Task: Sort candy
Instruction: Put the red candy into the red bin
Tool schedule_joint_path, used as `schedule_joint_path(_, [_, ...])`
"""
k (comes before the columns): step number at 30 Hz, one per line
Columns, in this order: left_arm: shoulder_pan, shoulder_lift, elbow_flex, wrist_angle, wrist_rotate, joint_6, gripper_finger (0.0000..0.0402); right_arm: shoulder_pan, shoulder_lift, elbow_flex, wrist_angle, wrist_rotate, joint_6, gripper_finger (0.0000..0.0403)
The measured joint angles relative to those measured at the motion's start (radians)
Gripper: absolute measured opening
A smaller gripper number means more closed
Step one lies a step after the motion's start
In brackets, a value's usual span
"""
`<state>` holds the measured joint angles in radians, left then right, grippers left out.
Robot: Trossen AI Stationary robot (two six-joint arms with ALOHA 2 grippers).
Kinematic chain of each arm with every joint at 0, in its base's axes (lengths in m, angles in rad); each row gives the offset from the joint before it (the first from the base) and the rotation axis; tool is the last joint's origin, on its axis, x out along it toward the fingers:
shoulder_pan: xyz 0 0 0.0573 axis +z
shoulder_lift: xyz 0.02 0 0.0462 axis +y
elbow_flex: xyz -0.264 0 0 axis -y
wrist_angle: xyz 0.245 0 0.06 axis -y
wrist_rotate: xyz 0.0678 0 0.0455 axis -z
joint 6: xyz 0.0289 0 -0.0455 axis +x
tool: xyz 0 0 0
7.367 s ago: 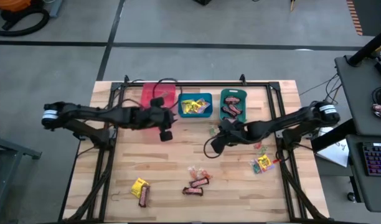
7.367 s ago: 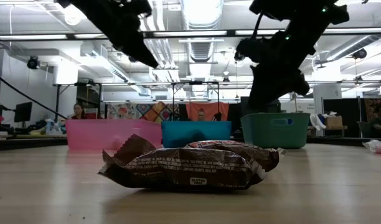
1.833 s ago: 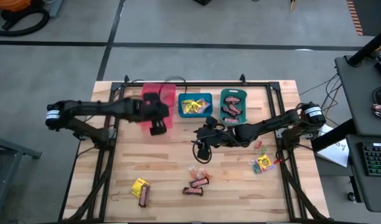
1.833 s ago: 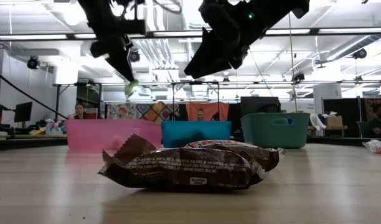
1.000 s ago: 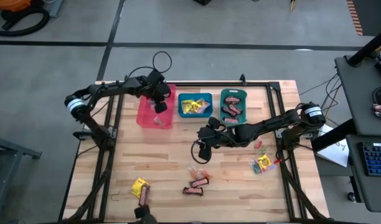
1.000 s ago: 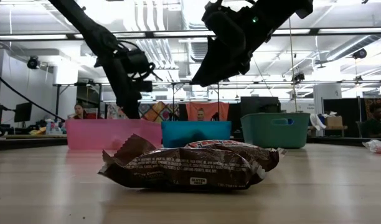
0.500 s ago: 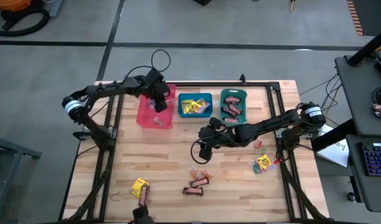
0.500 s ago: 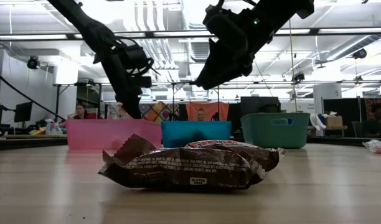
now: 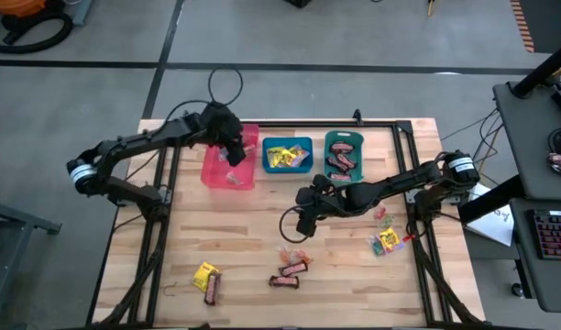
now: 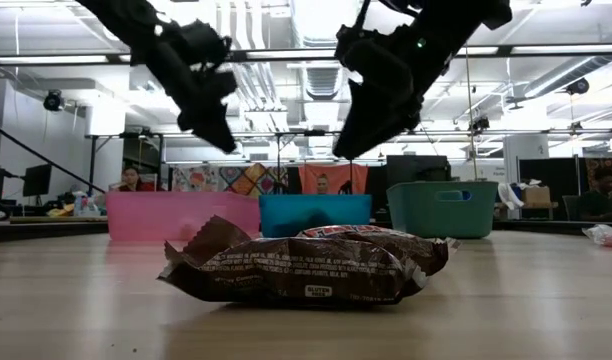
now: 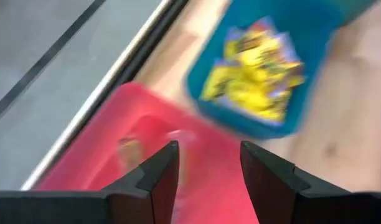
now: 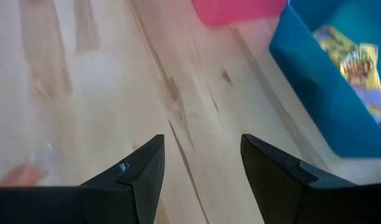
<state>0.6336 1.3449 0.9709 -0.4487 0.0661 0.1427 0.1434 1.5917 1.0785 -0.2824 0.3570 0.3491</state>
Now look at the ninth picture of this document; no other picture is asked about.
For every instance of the blue plastic bin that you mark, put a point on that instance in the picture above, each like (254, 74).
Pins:
(287, 170)

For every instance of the yellow sour candy pack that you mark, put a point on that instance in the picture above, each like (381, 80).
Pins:
(273, 158)
(289, 151)
(390, 239)
(199, 275)
(301, 153)
(285, 161)

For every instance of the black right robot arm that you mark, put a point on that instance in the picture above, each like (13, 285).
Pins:
(399, 183)

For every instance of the black box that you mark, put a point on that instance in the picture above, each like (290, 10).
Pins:
(299, 3)

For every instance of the black desk leg beam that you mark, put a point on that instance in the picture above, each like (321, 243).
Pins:
(491, 201)

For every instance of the red zip tie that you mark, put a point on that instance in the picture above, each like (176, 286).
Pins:
(409, 238)

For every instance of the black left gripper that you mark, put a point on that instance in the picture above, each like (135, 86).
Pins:
(221, 126)

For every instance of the black aluminium table frame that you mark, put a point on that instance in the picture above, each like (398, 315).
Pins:
(308, 124)

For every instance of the wooden stick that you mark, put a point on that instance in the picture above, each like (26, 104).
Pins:
(432, 7)

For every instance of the red clear-wrapped candy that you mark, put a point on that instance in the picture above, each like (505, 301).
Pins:
(379, 213)

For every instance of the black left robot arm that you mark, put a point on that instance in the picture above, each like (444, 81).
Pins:
(147, 137)

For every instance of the white paper sheet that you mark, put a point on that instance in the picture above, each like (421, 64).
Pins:
(496, 227)

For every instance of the backlit black keyboard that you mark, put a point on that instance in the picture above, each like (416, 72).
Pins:
(555, 234)

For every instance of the black caster wheel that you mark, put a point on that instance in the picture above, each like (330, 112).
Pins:
(517, 290)

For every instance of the orange shop vacuum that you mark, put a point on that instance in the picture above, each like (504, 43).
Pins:
(19, 7)

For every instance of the teal plastic bin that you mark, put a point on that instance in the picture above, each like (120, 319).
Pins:
(327, 149)

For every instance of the grey metal stand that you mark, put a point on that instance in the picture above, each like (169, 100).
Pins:
(24, 220)

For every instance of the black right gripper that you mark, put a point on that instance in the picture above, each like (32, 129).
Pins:
(328, 201)

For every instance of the black orange-striped floor mat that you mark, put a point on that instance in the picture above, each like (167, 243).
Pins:
(551, 27)

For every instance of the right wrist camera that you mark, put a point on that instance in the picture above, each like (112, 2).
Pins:
(303, 196)

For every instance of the grey post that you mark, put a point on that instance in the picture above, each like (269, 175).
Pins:
(81, 11)

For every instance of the dark grey desk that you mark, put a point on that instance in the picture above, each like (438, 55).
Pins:
(523, 137)
(555, 284)

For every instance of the pink plastic bin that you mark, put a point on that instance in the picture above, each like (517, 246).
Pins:
(216, 176)

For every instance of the black monitor pole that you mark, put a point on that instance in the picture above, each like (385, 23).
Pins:
(542, 69)

